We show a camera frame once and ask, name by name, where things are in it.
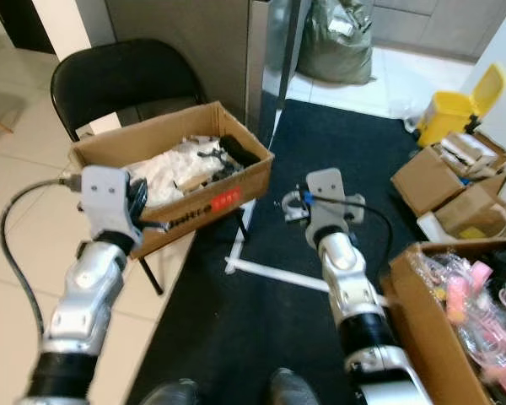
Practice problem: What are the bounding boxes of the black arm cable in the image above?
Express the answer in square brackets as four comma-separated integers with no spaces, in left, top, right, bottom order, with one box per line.
[0,176,85,340]
[307,192,399,254]

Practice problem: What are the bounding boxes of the white plastic wrapping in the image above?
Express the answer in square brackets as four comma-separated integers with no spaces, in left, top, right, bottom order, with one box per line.
[125,138,218,208]

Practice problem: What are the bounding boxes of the grey green sack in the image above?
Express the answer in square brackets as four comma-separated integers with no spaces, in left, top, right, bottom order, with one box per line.
[296,0,377,86]

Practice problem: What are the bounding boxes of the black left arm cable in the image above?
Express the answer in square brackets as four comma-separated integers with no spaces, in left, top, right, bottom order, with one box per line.
[0,176,85,340]

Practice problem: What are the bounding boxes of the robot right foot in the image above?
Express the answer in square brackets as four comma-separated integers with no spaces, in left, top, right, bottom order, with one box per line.
[269,368,331,405]

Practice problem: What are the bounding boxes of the black folding chair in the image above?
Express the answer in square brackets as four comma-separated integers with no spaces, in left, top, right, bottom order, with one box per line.
[50,38,256,298]

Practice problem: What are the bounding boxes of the cardboard box with red print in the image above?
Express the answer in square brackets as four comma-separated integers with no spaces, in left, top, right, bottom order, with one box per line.
[68,101,276,259]

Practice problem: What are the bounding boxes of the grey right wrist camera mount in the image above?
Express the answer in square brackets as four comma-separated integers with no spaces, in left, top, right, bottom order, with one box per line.
[303,168,366,251]

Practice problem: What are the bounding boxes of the large cardboard box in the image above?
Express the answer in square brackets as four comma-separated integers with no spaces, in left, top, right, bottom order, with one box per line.
[380,238,506,405]

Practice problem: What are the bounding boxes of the white floor strip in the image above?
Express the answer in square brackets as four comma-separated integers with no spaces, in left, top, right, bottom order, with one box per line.
[225,256,390,307]

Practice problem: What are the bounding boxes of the yellow rubbish bin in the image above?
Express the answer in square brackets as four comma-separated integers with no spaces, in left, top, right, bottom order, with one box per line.
[417,62,506,149]

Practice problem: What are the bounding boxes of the pale left wrist camera mount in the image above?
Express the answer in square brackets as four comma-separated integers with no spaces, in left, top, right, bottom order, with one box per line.
[79,165,142,246]

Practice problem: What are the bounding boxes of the open cardboard box white contents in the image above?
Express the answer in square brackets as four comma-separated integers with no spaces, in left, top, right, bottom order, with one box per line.
[390,130,506,217]

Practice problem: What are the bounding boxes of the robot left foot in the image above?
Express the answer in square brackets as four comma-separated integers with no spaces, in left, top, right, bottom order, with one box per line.
[143,379,201,405]

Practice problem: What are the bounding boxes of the pink plastic items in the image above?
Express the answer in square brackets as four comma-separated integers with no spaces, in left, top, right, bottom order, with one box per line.
[413,250,506,389]

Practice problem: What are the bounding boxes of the silver metal door frame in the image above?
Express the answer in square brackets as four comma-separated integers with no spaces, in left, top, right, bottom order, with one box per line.
[245,0,310,146]

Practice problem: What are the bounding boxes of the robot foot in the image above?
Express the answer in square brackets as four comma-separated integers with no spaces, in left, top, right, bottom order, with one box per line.
[269,368,331,405]
[143,379,201,405]

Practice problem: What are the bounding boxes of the dark door panel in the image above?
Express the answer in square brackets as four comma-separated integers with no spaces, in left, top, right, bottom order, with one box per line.
[0,0,57,32]

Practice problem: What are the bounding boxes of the black floor mat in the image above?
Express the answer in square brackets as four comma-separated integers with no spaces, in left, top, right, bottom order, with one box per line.
[125,99,506,405]

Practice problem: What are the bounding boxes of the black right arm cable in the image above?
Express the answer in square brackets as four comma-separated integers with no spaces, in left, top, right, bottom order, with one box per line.
[307,192,399,254]

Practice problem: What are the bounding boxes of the black tool parts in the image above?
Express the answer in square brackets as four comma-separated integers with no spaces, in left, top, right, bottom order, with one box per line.
[197,133,264,176]

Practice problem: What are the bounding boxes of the grey cabinet front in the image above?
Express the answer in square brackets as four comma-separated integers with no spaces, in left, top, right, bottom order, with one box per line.
[369,0,506,62]

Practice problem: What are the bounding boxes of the small open cardboard box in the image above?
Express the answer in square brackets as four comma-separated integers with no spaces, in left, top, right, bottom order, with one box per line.
[433,172,506,242]

